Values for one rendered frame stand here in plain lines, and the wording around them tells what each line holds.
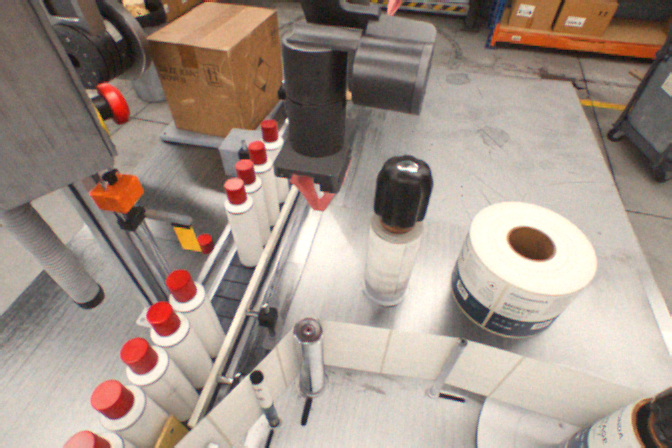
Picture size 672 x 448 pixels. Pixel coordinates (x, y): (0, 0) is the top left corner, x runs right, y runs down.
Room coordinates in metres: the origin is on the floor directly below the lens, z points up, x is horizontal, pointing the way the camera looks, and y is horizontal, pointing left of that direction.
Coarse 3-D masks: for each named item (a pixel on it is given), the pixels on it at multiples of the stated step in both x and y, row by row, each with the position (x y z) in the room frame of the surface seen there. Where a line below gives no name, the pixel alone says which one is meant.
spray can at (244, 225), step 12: (228, 180) 0.49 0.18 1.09; (240, 180) 0.49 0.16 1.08; (228, 192) 0.47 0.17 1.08; (240, 192) 0.47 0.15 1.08; (228, 204) 0.48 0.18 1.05; (240, 204) 0.47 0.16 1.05; (252, 204) 0.48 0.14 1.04; (228, 216) 0.47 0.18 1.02; (240, 216) 0.46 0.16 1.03; (252, 216) 0.47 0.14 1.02; (240, 228) 0.46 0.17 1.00; (252, 228) 0.47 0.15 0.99; (240, 240) 0.46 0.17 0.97; (252, 240) 0.47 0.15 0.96; (240, 252) 0.46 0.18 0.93; (252, 252) 0.46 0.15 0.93; (252, 264) 0.46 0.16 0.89
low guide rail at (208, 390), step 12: (288, 204) 0.61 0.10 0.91; (276, 228) 0.54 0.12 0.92; (276, 240) 0.52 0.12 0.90; (264, 252) 0.47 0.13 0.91; (264, 264) 0.45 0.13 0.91; (252, 288) 0.39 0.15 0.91; (240, 312) 0.34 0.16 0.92; (240, 324) 0.32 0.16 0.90; (228, 336) 0.29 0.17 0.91; (228, 348) 0.27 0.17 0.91; (216, 360) 0.25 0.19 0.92; (216, 372) 0.23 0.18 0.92; (216, 384) 0.22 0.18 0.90; (204, 396) 0.19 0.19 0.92; (204, 408) 0.18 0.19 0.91; (192, 420) 0.16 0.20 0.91
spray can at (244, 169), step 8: (248, 160) 0.55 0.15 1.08; (240, 168) 0.53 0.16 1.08; (248, 168) 0.53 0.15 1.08; (240, 176) 0.52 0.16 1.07; (248, 176) 0.52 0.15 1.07; (256, 176) 0.55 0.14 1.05; (248, 184) 0.52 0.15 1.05; (256, 184) 0.53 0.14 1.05; (248, 192) 0.51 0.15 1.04; (256, 192) 0.52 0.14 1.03; (256, 200) 0.52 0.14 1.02; (264, 200) 0.54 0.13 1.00; (256, 208) 0.52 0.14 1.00; (264, 208) 0.53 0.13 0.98; (264, 216) 0.53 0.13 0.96; (264, 224) 0.52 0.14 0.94; (264, 232) 0.52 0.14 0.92; (264, 240) 0.52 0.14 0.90
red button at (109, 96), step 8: (96, 88) 0.33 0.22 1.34; (104, 88) 0.32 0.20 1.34; (112, 88) 0.32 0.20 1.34; (96, 96) 0.32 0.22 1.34; (104, 96) 0.32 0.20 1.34; (112, 96) 0.32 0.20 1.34; (120, 96) 0.32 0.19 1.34; (96, 104) 0.31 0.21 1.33; (104, 104) 0.31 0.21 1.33; (112, 104) 0.31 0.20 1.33; (120, 104) 0.31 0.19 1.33; (104, 112) 0.31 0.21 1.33; (112, 112) 0.31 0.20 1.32; (120, 112) 0.31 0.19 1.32; (128, 112) 0.32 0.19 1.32; (104, 120) 0.31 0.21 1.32; (120, 120) 0.31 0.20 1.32
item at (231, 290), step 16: (272, 256) 0.49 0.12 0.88; (224, 272) 0.45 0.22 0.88; (240, 272) 0.45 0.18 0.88; (224, 288) 0.41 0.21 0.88; (240, 288) 0.41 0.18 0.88; (224, 304) 0.37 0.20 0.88; (240, 304) 0.37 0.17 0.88; (224, 320) 0.34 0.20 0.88; (240, 336) 0.31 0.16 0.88; (224, 368) 0.25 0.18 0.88
